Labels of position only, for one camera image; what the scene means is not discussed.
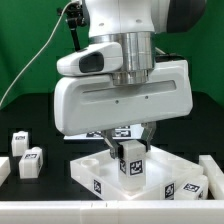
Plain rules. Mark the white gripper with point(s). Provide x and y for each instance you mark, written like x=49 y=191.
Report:
x=94 y=103

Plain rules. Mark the white square tabletop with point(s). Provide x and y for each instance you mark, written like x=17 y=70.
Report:
x=165 y=172

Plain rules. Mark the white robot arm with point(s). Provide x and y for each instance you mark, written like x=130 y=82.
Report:
x=119 y=79

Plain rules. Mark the white base tag plate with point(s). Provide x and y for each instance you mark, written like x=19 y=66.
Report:
x=121 y=133

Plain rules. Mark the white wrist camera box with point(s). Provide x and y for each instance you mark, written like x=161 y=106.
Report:
x=95 y=59

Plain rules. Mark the white right wall block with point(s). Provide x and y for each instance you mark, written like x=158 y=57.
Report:
x=215 y=176

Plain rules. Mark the white wall block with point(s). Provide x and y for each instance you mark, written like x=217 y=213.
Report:
x=215 y=176
x=4 y=169

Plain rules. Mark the white left wall block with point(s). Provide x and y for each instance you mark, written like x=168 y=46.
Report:
x=4 y=169

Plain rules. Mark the black camera stand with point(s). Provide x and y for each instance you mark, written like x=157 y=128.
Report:
x=74 y=19

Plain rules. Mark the white front wall fixture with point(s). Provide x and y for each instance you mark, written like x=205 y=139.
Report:
x=112 y=212

